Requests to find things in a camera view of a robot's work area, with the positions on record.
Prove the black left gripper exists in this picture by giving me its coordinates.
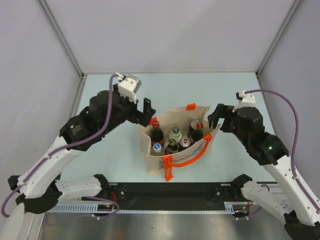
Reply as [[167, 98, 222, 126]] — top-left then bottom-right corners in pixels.
[[101, 84, 156, 135]]

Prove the glass cola bottle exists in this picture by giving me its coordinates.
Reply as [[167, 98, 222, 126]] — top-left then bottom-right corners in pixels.
[[150, 120, 165, 147]]

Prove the clear glass bottle green cap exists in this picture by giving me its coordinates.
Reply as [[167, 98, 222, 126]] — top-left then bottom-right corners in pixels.
[[168, 127, 182, 143]]

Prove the clear plastic water bottle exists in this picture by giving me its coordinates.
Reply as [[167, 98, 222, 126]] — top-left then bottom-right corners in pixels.
[[151, 143, 164, 156]]

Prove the blue white drink can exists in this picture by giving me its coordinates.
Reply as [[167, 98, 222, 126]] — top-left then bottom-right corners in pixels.
[[179, 136, 192, 152]]

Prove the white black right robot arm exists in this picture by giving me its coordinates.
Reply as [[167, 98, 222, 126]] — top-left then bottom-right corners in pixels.
[[207, 103, 320, 240]]

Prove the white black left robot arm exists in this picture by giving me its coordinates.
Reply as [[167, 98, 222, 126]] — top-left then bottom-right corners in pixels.
[[8, 83, 156, 214]]

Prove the beige canvas tote bag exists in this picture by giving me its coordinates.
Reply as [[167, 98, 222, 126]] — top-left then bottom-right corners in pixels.
[[137, 103, 218, 181]]

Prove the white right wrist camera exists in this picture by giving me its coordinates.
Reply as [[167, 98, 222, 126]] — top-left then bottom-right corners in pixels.
[[232, 90, 256, 113]]

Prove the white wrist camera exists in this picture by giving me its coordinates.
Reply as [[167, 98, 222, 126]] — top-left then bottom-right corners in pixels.
[[232, 90, 256, 113], [115, 72, 142, 104]]

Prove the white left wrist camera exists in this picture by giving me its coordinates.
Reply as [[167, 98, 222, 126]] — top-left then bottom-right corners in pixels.
[[115, 72, 142, 104]]

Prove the left aluminium corner post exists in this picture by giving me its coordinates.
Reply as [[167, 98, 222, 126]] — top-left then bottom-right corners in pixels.
[[36, 0, 85, 80]]

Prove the aluminium corner post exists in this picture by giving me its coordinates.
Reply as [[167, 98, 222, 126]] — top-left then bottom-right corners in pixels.
[[36, 0, 85, 80], [255, 0, 303, 76]]

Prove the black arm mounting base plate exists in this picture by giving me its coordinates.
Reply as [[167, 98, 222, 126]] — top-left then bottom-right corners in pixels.
[[109, 182, 247, 202]]

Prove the aluminium frame rail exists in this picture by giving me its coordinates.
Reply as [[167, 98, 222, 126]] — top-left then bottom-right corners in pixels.
[[34, 182, 309, 215]]

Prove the right aluminium corner post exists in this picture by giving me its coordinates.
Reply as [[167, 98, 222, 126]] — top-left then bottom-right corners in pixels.
[[255, 0, 303, 76]]

